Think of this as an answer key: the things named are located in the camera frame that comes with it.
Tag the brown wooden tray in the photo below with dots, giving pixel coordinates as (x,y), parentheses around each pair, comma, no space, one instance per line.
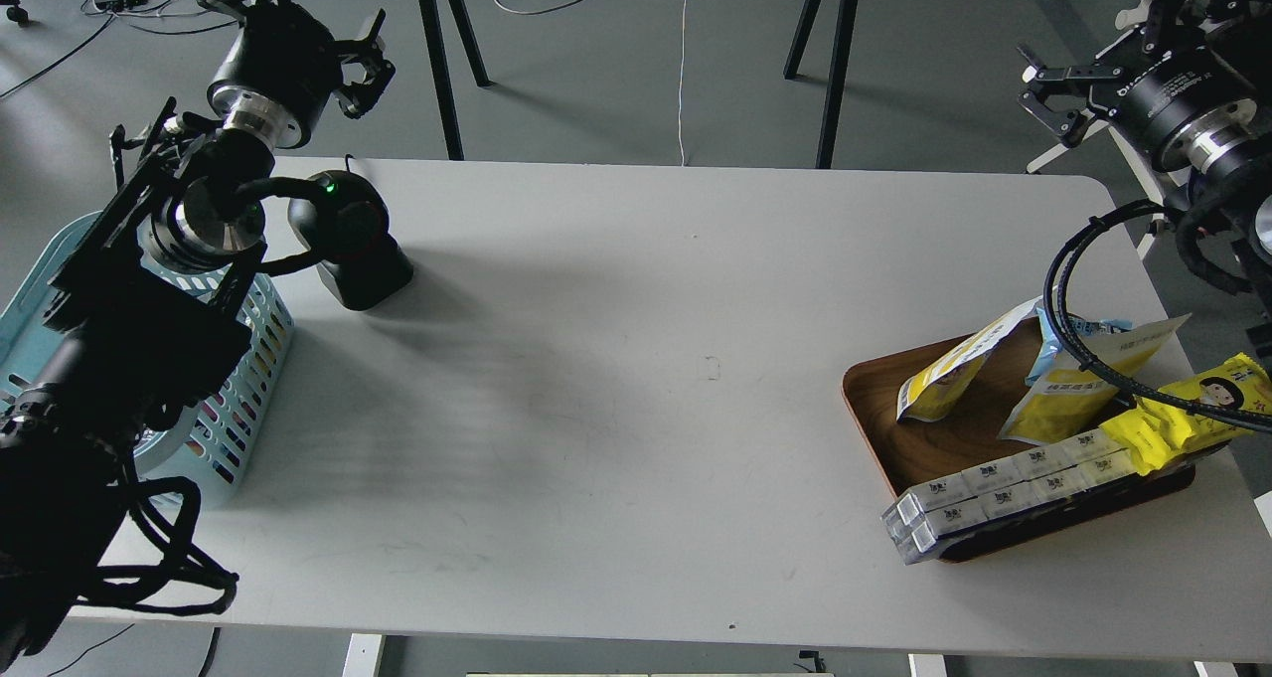
(909,452)

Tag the black barcode scanner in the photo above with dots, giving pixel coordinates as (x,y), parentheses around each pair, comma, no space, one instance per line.
(344,220)

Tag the yellow white snack pouch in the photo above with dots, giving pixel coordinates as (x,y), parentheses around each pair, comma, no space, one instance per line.
(931,395)

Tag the bright yellow snack bag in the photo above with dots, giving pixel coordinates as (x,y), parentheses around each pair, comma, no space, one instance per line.
(1156,434)

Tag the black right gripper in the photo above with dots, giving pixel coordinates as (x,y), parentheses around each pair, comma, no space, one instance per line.
(1187,110)

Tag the yellow blue snack pouch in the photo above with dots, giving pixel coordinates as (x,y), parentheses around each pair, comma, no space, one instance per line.
(1063,399)

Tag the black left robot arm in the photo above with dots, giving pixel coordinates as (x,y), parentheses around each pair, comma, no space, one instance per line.
(147,308)

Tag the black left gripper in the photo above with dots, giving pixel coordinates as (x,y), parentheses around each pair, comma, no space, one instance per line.
(282,53)

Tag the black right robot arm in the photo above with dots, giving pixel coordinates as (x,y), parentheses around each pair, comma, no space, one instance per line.
(1220,220)

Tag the white boxed snack pack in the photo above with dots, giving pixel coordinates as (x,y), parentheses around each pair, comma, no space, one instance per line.
(973,511)

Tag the light blue plastic basket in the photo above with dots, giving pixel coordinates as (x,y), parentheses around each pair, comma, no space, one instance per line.
(213,441)

